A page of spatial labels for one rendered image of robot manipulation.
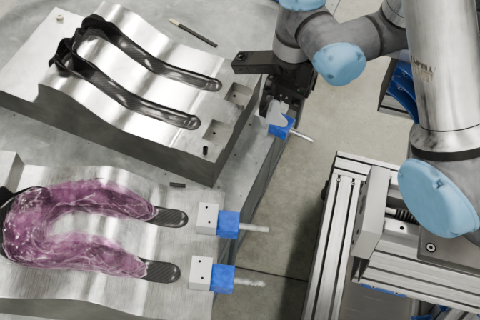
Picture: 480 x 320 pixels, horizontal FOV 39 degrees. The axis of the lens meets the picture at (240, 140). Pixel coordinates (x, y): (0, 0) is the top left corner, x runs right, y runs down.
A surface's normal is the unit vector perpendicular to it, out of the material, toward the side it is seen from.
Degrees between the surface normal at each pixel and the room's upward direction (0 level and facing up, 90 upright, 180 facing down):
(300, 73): 90
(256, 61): 30
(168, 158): 90
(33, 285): 16
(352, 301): 0
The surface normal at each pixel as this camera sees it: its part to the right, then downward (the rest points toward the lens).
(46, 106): -0.37, 0.73
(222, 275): 0.08, -0.59
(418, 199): -0.85, 0.44
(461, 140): -0.25, -0.41
